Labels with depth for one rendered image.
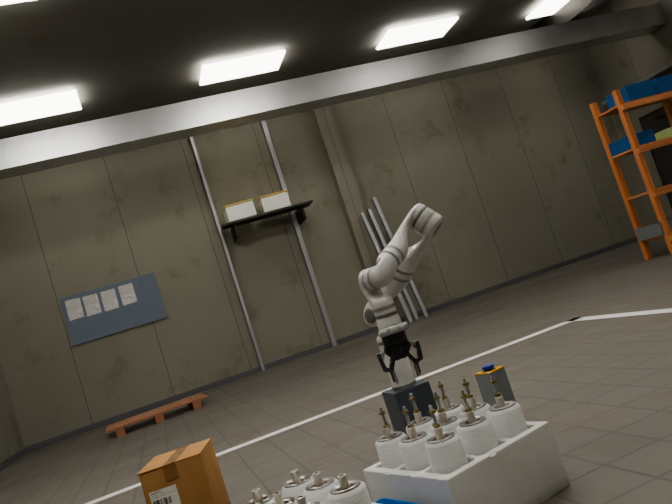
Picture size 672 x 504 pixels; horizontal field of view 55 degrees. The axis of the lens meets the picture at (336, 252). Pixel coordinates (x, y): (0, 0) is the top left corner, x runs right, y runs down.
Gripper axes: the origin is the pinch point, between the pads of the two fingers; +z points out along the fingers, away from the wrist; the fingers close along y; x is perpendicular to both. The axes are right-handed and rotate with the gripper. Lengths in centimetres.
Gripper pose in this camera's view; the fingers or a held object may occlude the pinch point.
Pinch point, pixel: (406, 375)
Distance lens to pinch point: 200.4
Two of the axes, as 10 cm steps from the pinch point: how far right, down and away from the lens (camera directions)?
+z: 3.2, 9.5, -0.2
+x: 0.3, -0.3, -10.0
